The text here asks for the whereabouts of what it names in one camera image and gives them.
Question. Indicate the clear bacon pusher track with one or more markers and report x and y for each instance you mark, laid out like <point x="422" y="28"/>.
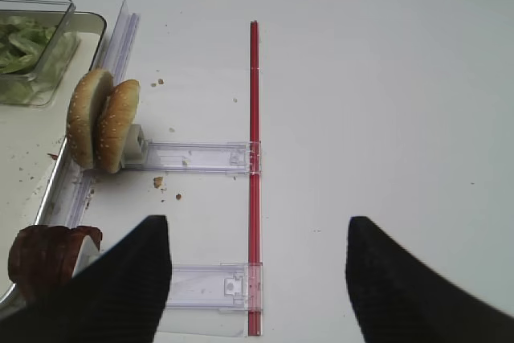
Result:
<point x="214" y="287"/>

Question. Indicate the front sesame bun top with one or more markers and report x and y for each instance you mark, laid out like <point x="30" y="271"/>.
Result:
<point x="86" y="104"/>

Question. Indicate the right red rail strip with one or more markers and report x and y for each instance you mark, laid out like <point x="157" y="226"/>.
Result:
<point x="254" y="178"/>

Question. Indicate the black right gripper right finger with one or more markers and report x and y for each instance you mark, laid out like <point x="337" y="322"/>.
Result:
<point x="397" y="298"/>

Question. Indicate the clear plastic salad container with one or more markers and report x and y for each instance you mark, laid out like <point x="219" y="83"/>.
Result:
<point x="49" y="70"/>

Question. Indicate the sesame bun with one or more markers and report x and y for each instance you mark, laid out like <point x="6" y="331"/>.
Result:
<point x="86" y="104"/>
<point x="113" y="126"/>

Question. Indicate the rear sesame bun top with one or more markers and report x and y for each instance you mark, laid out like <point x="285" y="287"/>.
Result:
<point x="113" y="126"/>

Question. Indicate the clear sesame bun pusher track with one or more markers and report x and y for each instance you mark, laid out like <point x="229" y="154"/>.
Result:
<point x="233" y="158"/>

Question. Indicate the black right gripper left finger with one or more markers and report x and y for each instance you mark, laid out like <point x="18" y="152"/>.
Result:
<point x="119" y="298"/>

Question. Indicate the stack of bacon slices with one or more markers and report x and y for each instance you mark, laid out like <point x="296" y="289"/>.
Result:
<point x="42" y="258"/>

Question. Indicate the right long clear rail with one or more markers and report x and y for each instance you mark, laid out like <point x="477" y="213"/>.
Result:
<point x="69" y="188"/>

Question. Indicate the green lettuce leaves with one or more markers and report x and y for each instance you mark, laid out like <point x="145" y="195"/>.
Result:
<point x="23" y="40"/>

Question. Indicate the white rectangular metal tray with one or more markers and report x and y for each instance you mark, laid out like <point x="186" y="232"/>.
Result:
<point x="32" y="140"/>

